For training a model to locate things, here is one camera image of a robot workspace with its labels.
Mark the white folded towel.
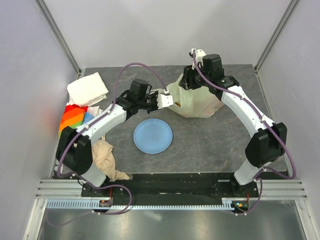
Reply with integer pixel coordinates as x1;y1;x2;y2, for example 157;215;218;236
67;72;109;107

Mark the pale green plastic bag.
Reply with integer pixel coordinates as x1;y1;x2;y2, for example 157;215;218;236
166;75;224;118

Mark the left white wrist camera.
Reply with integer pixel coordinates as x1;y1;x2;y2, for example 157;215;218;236
156;93;174;109

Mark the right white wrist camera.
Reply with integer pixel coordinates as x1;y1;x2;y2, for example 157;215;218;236
189;48;206;70

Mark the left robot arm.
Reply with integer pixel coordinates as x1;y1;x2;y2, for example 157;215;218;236
55;79;161;197

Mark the grey slotted cable duct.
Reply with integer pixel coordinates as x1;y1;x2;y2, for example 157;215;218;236
46;199;241;211

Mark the blue plastic plate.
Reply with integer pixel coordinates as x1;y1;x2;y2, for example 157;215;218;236
133;118;173;155

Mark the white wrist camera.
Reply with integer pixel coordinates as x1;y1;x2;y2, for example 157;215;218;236
156;93;174;109
189;48;206;70

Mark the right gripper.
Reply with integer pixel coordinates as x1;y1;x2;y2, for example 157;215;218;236
179;62;212;90

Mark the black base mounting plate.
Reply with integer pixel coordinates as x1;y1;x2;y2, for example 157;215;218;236
81;173;262;214

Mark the rainbow striped cloth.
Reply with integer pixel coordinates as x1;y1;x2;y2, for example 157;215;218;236
58;104;94;137

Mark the right aluminium corner post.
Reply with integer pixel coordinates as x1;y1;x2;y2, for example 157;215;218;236
254;0;300;73

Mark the aluminium corner post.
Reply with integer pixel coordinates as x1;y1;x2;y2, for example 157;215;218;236
35;0;82;77
254;0;300;73

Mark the left aluminium corner post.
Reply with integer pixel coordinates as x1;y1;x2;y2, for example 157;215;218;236
35;0;82;77

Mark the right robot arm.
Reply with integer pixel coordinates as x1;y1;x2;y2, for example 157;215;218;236
179;48;287;197

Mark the beige crumpled cloth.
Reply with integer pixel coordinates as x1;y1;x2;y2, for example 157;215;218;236
91;134;130;181

